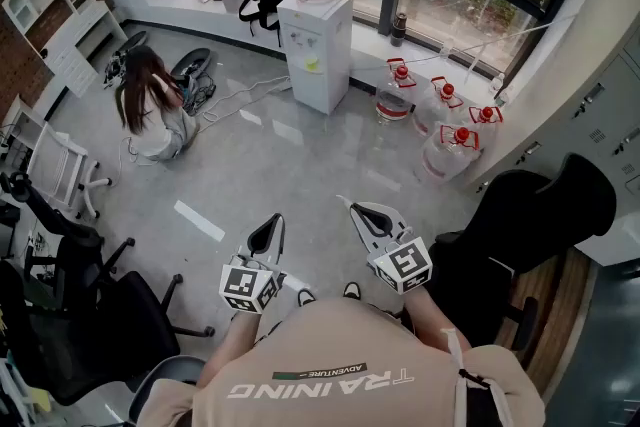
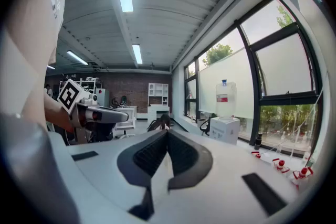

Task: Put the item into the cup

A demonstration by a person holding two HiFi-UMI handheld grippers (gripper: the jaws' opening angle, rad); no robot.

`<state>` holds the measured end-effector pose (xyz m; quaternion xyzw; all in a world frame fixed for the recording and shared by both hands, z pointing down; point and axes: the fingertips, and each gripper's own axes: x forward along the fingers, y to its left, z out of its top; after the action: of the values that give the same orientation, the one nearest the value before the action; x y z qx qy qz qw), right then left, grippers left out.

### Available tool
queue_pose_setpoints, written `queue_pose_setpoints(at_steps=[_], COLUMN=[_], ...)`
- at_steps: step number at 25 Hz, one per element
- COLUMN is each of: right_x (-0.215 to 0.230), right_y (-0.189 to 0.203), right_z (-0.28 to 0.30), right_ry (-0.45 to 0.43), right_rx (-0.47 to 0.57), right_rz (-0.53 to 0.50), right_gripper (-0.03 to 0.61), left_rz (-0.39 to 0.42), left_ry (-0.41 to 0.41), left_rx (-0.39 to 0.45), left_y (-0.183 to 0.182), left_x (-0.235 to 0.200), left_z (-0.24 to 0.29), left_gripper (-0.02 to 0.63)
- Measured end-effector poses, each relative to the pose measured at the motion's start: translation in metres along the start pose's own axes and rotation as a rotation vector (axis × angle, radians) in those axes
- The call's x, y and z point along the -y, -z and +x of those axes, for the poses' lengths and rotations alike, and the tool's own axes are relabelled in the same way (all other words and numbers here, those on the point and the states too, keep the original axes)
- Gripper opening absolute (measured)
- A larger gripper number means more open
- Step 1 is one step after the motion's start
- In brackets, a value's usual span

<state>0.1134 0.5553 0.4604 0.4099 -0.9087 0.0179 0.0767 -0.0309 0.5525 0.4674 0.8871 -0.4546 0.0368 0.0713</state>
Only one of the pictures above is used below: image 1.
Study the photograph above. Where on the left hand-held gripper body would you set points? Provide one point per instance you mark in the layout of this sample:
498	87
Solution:
245	285

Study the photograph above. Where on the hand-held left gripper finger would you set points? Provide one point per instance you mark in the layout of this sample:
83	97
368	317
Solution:
280	245
245	242

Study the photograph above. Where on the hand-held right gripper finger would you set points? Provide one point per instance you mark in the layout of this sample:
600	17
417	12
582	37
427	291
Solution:
397	219
361	232

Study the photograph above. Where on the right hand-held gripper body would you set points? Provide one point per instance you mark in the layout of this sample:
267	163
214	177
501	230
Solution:
405	265

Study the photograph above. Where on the person's left forearm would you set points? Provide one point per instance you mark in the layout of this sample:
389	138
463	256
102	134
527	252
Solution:
232	340

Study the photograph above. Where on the person's right forearm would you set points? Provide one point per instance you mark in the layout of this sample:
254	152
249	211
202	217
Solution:
435	320

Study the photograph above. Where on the person's left shoe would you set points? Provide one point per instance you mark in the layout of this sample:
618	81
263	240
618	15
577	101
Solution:
306	297

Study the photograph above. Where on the person's shoe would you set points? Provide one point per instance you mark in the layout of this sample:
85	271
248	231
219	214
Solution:
306	297
352	291

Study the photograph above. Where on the person's right shoe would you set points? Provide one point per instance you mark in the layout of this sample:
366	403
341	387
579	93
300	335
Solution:
352	291

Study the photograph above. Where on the person in white shirt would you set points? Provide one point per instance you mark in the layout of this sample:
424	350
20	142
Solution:
325	365

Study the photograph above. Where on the black gaming chair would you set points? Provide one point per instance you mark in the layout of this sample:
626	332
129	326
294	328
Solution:
515	235

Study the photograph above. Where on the grey round chair seat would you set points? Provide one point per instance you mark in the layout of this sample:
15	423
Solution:
165	372

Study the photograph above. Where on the black mesh office chair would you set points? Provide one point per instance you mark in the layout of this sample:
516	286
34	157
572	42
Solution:
100	315

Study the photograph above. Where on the white water dispenser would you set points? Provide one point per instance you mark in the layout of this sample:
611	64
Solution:
315	60

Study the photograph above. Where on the dark thermos flask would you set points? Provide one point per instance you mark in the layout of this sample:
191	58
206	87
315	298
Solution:
398	30

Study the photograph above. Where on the black oval tray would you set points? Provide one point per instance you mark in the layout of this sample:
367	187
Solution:
134	41
192	60

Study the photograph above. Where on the white office chair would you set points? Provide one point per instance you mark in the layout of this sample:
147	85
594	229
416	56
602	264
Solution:
55	170

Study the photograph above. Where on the grey metal lockers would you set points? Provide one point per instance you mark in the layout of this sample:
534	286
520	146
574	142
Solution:
590	115

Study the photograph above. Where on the white side desk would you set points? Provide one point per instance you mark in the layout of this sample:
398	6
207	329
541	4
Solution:
20	120

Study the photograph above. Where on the white shelf cabinet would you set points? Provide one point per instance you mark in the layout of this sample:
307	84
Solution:
65	25

